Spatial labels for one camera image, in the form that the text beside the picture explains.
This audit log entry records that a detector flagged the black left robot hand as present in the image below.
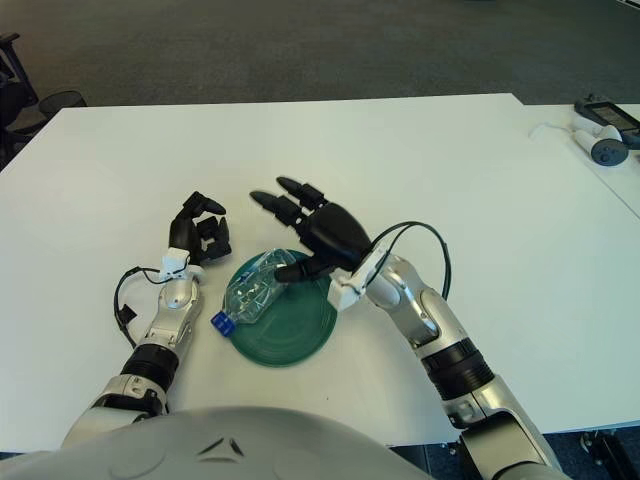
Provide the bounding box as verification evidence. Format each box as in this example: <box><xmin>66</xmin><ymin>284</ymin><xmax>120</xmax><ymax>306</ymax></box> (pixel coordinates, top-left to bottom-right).
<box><xmin>168</xmin><ymin>190</ymin><xmax>235</xmax><ymax>266</ymax></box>

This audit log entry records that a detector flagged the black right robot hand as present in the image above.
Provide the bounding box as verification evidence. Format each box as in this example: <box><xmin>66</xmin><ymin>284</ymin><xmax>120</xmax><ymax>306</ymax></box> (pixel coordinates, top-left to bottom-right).
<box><xmin>248</xmin><ymin>174</ymin><xmax>374</xmax><ymax>284</ymax></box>

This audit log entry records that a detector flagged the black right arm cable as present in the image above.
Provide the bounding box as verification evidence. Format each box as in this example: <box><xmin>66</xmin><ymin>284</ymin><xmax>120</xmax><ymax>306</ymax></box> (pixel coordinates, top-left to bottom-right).
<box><xmin>369</xmin><ymin>221</ymin><xmax>452</xmax><ymax>301</ymax></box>

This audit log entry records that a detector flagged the clear plastic bottle blue cap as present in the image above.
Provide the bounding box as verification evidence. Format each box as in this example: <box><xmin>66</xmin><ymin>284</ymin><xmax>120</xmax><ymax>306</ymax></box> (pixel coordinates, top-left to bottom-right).
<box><xmin>210</xmin><ymin>248</ymin><xmax>314</xmax><ymax>339</ymax></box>

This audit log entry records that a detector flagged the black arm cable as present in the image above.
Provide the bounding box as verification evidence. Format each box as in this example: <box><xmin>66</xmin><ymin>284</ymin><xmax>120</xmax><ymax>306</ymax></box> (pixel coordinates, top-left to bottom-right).
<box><xmin>113</xmin><ymin>267</ymin><xmax>166</xmax><ymax>351</ymax></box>
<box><xmin>369</xmin><ymin>221</ymin><xmax>452</xmax><ymax>301</ymax></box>

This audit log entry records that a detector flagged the black office chair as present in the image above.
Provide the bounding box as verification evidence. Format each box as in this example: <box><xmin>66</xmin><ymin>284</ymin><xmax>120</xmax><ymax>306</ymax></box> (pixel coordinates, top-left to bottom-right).
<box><xmin>0</xmin><ymin>32</ymin><xmax>49</xmax><ymax>171</ymax></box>

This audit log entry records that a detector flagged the white grey handheld controller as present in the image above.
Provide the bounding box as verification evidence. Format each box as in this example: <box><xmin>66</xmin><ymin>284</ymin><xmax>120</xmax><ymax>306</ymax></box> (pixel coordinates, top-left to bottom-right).
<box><xmin>571</xmin><ymin>124</ymin><xmax>629</xmax><ymax>166</ymax></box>

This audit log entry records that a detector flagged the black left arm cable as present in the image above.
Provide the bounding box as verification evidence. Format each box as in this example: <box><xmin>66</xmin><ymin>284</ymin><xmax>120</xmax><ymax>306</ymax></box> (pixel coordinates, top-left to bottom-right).
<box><xmin>113</xmin><ymin>267</ymin><xmax>166</xmax><ymax>351</ymax></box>

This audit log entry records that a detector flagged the dark handheld screen device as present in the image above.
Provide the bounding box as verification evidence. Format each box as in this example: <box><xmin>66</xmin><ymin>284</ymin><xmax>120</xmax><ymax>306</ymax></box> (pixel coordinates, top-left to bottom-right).
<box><xmin>574</xmin><ymin>93</ymin><xmax>640</xmax><ymax>144</ymax></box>

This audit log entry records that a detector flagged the grey robot torso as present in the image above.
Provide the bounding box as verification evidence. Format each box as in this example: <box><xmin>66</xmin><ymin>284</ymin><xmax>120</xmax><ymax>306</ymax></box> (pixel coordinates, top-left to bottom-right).
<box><xmin>0</xmin><ymin>406</ymin><xmax>436</xmax><ymax>480</ymax></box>

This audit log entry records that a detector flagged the thin white cable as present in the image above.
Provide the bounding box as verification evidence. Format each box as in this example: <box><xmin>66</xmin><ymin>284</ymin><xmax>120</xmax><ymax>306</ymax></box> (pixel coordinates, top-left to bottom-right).
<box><xmin>528</xmin><ymin>121</ymin><xmax>576</xmax><ymax>141</ymax></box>

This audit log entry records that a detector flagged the green ceramic plate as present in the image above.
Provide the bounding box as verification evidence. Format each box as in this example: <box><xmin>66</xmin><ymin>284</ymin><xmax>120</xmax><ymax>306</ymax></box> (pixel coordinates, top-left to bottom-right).
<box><xmin>225</xmin><ymin>251</ymin><xmax>340</xmax><ymax>369</ymax></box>

